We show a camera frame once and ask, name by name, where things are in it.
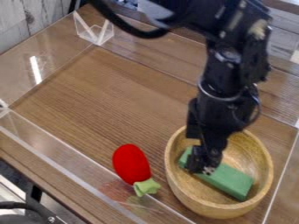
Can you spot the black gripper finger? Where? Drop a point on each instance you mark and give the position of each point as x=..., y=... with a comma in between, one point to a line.
x=211, y=157
x=196, y=160

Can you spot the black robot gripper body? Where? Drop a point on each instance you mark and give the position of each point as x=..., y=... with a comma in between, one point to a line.
x=216, y=116

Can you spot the green rectangular block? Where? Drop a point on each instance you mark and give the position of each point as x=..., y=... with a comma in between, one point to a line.
x=230, y=180

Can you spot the brown wooden bowl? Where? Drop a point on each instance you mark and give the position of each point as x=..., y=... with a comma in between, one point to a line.
x=246, y=154

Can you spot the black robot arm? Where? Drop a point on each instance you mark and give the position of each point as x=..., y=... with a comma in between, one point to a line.
x=235, y=26

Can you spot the red plush radish toy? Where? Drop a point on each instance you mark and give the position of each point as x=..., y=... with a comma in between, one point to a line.
x=132, y=168

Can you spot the clear acrylic corner bracket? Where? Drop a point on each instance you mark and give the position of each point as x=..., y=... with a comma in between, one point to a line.
x=98, y=35

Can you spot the black stand with cable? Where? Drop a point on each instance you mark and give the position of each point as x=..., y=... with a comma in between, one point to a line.
x=25, y=210

